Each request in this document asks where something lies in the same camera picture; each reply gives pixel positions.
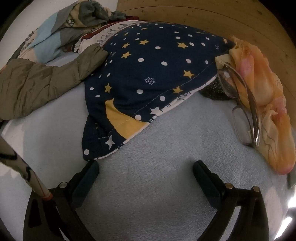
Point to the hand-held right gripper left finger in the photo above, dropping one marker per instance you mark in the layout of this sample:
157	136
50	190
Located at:
86	178

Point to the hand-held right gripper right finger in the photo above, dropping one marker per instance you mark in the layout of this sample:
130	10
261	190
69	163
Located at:
205	178

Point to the olive quilted puffer jacket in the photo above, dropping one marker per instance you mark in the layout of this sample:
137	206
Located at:
34	85

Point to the dark patterned cloth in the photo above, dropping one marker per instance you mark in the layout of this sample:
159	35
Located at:
212	91

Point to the orange cloth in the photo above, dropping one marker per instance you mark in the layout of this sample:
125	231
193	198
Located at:
266	76

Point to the navy star print pillow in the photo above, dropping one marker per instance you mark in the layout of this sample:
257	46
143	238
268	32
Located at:
150	69

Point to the white building print cloth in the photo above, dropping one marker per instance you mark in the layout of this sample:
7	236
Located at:
101	34

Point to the patchwork print blanket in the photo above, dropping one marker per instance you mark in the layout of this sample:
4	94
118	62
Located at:
46	37

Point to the wooden headboard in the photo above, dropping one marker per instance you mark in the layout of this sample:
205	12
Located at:
219	16

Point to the grey fuzzy cloth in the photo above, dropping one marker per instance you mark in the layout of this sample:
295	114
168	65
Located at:
97	9

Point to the clear frame eyeglasses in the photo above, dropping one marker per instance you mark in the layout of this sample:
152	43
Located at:
242	122

